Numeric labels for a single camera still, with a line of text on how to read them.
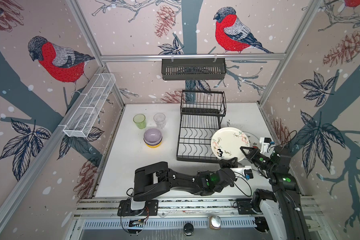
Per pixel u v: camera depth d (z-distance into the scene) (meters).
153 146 0.92
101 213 0.73
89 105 0.78
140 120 1.01
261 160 0.64
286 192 0.51
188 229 0.60
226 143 0.81
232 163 0.67
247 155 0.69
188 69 1.07
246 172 0.61
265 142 0.69
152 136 0.95
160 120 1.07
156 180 0.49
